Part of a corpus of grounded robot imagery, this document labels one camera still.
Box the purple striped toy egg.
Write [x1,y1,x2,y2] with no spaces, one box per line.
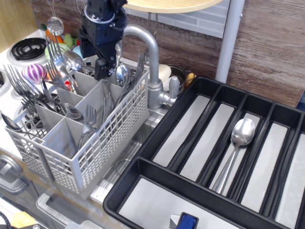
[21,63,46,84]

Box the grey plastic cutlery basket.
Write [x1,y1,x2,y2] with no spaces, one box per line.
[7,69,149,199]

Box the black stove burner coil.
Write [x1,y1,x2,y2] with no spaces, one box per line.
[10,38,46,61]

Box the blue and silver object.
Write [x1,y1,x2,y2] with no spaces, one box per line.
[169,212,199,229]

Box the light wooden round shelf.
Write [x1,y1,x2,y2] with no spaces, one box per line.
[124,0,222,14]

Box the hanging silver strainer ladle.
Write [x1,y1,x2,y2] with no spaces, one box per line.
[46,0,64,36]

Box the blue toy bowl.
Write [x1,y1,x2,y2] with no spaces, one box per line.
[72,45,83,59]

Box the steel spoon in tray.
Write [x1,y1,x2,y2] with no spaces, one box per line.
[212,118,255,194]

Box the small metal pot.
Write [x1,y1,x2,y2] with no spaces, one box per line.
[169,64,187,95]

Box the silver sink faucet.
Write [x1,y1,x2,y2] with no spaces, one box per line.
[123,24,180,109]

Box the large steel fork left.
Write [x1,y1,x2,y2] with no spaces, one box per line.
[46,34,80,94]

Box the steel spoon in basket back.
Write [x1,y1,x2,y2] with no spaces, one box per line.
[116,64,132,89]

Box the steel spoon left back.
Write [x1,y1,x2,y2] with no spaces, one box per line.
[63,50,83,72]

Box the steel fork front middle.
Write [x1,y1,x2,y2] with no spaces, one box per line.
[77,102,97,151]

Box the black cutlery tray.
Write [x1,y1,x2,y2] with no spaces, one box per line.
[103,77,305,229]

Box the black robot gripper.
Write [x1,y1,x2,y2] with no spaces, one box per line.
[79,0,127,80]

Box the white metal post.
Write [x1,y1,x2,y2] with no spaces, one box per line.
[215,0,245,83]

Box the steel spoon front left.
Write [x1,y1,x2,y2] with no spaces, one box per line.
[1,114,43,139]

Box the steel spoon middle compartment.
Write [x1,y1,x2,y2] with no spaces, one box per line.
[61,103,84,121]

